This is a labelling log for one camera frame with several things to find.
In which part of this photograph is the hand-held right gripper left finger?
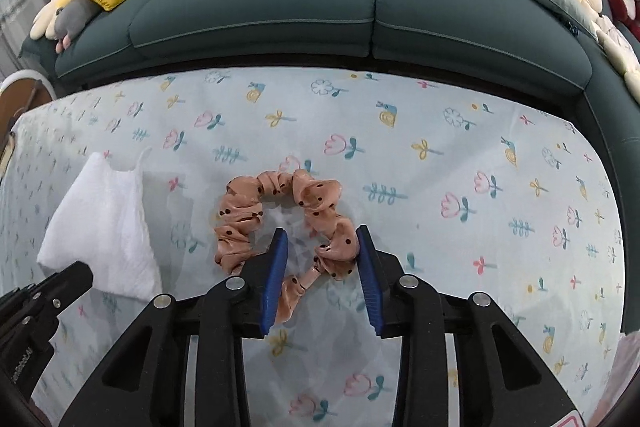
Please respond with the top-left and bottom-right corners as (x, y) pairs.
(59, 227), (290, 427)

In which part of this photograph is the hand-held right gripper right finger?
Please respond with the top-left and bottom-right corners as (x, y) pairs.
(354, 224), (586, 427)

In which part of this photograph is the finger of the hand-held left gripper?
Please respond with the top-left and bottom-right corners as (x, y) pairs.
(29, 261), (94, 324)

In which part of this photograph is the pink polka dot scrunchie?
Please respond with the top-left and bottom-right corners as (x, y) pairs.
(212, 168), (360, 325)

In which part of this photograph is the white cloth garment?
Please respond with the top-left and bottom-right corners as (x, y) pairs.
(36, 147), (163, 300)

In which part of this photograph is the floral print tablecloth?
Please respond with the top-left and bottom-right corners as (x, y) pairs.
(0, 69), (628, 427)

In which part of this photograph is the dark green sofa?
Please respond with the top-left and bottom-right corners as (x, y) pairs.
(20, 0), (640, 338)

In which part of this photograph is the grey plush toy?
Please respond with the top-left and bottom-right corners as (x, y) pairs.
(52, 0), (103, 54)

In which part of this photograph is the cream flower plush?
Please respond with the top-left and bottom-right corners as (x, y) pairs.
(29, 0), (81, 40)

